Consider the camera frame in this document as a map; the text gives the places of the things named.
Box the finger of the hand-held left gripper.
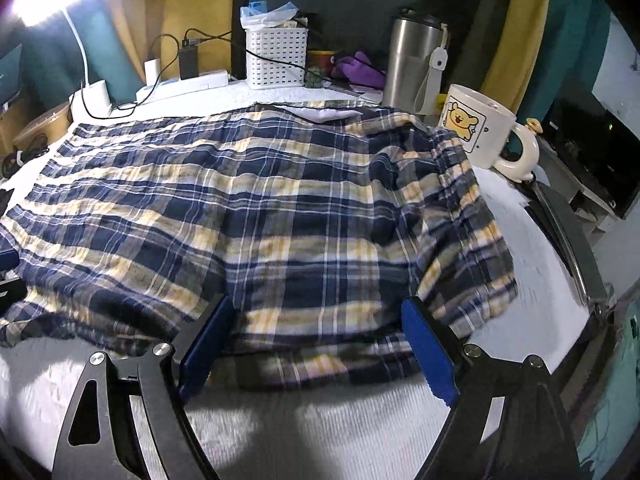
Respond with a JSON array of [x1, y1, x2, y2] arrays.
[[0, 247, 27, 311]]

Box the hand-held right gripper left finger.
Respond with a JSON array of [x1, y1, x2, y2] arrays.
[[50, 295, 237, 480]]

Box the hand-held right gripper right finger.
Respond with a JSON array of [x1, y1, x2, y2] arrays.
[[401, 296, 583, 480]]

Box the blue yellow plaid pants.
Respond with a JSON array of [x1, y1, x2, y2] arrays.
[[0, 101, 518, 393]]

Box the cardboard box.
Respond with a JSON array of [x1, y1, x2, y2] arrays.
[[0, 95, 71, 157]]

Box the white desk lamp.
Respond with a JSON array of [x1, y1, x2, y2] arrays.
[[10, 0, 112, 118]]

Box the tablet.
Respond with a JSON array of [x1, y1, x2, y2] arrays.
[[0, 44, 24, 107]]

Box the teal curtain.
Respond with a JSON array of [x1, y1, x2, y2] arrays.
[[20, 5, 143, 108], [520, 0, 612, 128]]

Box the white bear print mug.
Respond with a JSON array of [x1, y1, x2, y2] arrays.
[[439, 84, 541, 181]]

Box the white power strip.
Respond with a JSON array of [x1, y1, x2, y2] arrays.
[[135, 71, 230, 106]]

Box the computer monitor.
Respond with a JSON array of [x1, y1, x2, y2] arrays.
[[545, 95, 640, 217]]

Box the black charger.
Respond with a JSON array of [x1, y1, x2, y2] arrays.
[[180, 45, 200, 80]]

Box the stainless steel tumbler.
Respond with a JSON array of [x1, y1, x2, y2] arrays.
[[382, 8, 449, 115]]

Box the purple cloth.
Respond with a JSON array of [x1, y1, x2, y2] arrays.
[[332, 51, 386, 88]]

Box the white slatted plastic basket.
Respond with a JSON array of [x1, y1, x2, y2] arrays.
[[245, 27, 307, 90]]

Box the yellow curtain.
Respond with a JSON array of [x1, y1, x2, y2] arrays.
[[100, 0, 238, 78], [480, 0, 555, 111]]

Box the red yellow cup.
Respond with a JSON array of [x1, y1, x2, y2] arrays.
[[307, 50, 337, 78]]

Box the clear blue plastic bag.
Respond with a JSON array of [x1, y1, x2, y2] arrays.
[[240, 0, 302, 31]]

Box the coiled black cable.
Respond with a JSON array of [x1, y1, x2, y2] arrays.
[[2, 144, 51, 174]]

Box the black metal rail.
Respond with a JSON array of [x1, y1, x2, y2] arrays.
[[520, 177, 616, 318]]

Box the black looped cable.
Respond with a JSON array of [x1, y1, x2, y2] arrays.
[[149, 34, 183, 81]]

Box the black charger cable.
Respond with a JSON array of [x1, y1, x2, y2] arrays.
[[182, 30, 308, 78]]

